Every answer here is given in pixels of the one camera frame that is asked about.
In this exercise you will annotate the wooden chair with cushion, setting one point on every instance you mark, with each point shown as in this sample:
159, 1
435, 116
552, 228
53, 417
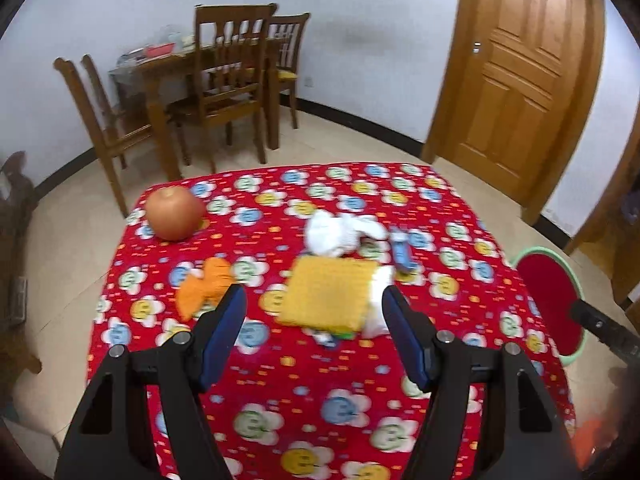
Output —
290, 40

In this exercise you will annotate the wooden panel door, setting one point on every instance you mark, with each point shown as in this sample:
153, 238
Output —
520, 85

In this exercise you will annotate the yellow seat cushion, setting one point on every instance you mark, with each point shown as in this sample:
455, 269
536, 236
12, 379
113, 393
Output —
287, 75

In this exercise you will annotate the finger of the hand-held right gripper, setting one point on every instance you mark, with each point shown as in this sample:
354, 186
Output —
600, 325

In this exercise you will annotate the wooden slat-back chair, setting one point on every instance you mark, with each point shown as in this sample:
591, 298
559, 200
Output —
230, 45

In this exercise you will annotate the white knotted sock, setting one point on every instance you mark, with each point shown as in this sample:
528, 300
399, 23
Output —
330, 235

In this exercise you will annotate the orange plastic stool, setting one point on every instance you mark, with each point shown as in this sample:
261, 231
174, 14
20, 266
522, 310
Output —
587, 440

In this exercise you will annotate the green bin with red liner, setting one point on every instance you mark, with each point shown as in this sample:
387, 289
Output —
547, 290

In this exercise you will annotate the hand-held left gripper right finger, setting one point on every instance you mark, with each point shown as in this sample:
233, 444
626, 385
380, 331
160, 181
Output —
407, 340

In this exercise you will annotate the wooden dining table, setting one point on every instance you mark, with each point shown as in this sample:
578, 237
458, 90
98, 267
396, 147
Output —
165, 67

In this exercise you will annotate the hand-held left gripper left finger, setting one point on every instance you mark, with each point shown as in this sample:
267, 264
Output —
222, 335

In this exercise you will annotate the red flat item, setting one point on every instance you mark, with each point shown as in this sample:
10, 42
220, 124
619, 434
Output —
160, 51

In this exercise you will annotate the wooden side-on chair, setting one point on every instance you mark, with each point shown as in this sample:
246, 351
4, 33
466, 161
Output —
85, 110

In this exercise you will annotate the blue wrapper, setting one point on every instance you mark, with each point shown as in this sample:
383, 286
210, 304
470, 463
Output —
402, 255

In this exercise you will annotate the dark wooden furniture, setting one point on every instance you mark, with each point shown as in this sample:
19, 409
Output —
15, 210

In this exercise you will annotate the red smiley flower blanket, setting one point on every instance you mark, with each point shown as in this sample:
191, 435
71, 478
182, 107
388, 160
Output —
310, 385

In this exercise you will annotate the reddish apple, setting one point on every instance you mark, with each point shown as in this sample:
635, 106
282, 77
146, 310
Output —
172, 212

